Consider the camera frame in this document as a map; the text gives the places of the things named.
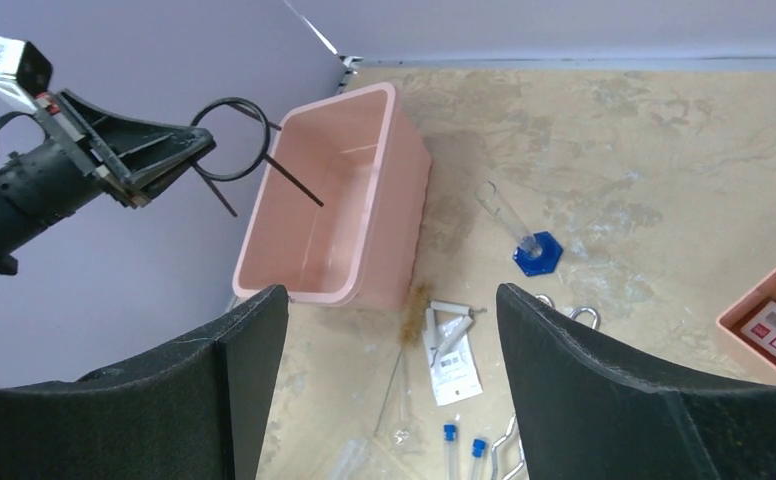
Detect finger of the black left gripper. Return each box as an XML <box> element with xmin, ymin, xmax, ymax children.
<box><xmin>58</xmin><ymin>89</ymin><xmax>193</xmax><ymax>166</ymax></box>
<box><xmin>103</xmin><ymin>125</ymin><xmax>216</xmax><ymax>208</ymax></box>

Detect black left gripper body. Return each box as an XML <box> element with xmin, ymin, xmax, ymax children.
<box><xmin>0</xmin><ymin>111</ymin><xmax>102</xmax><ymax>276</ymax></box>

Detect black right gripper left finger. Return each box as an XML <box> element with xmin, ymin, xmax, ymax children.
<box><xmin>0</xmin><ymin>285</ymin><xmax>289</xmax><ymax>479</ymax></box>

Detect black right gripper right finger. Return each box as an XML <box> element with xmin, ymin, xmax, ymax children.
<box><xmin>496</xmin><ymin>284</ymin><xmax>776</xmax><ymax>479</ymax></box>

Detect metal crucible tongs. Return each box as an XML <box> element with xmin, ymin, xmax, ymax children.
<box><xmin>489</xmin><ymin>306</ymin><xmax>601</xmax><ymax>480</ymax></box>

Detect black wire tripod ring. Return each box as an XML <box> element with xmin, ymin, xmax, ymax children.
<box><xmin>189</xmin><ymin>97</ymin><xmax>325</xmax><ymax>218</ymax></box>

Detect graduated cylinder blue base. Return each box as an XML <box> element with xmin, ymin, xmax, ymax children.
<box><xmin>474</xmin><ymin>180</ymin><xmax>564</xmax><ymax>278</ymax></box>

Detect brown bristle tube brush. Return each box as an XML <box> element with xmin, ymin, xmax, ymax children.
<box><xmin>373</xmin><ymin>280</ymin><xmax>431</xmax><ymax>435</ymax></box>

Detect white paper packet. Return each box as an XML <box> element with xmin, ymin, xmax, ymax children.
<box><xmin>424</xmin><ymin>328</ymin><xmax>483</xmax><ymax>407</ymax></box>

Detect clay pipe triangle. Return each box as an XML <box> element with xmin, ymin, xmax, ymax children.
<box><xmin>422</xmin><ymin>300</ymin><xmax>487</xmax><ymax>367</ymax></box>

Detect pink plastic bin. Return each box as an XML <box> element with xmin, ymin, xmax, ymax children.
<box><xmin>232</xmin><ymin>82</ymin><xmax>432</xmax><ymax>311</ymax></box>

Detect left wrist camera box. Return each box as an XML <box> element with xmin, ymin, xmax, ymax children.
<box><xmin>0</xmin><ymin>36</ymin><xmax>53</xmax><ymax>114</ymax></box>

